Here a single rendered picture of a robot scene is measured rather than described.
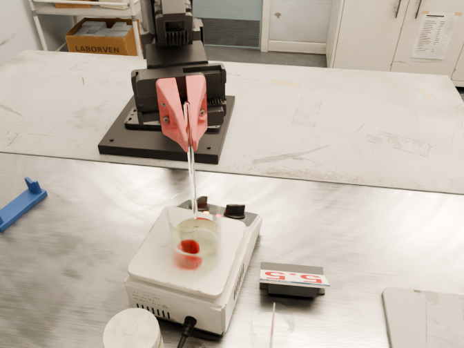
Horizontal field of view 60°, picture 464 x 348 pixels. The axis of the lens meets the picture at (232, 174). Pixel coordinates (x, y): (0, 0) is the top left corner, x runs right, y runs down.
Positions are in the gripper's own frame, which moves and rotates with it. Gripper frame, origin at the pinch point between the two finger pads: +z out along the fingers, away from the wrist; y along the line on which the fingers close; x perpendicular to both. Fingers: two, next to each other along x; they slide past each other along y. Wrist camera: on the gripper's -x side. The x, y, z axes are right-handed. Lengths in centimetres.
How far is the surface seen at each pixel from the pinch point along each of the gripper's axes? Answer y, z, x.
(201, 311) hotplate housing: -0.7, 7.4, 19.6
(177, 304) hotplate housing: -3.3, 6.0, 19.5
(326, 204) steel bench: 23.3, -11.4, 26.0
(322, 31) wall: 132, -264, 113
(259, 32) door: 84, -279, 117
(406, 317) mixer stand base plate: 25.0, 11.0, 23.6
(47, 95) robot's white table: -29, -60, 29
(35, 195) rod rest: -25.3, -22.2, 25.7
